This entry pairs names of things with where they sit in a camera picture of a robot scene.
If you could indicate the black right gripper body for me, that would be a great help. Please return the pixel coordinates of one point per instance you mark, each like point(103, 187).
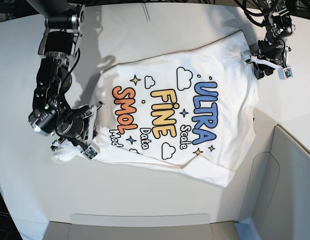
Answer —
point(74, 125)

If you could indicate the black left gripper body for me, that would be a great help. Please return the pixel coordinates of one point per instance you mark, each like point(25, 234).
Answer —
point(274, 53)

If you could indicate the white t-shirt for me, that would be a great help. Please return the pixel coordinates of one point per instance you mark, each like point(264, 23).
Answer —
point(188, 112)

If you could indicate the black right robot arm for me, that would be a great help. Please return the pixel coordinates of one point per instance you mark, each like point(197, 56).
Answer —
point(51, 112)

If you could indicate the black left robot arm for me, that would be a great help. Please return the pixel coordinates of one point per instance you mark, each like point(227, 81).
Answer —
point(274, 17)

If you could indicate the grey box right side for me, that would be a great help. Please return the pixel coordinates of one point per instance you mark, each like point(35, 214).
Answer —
point(276, 205)

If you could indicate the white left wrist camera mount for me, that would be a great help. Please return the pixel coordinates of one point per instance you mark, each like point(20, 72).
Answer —
point(283, 72)

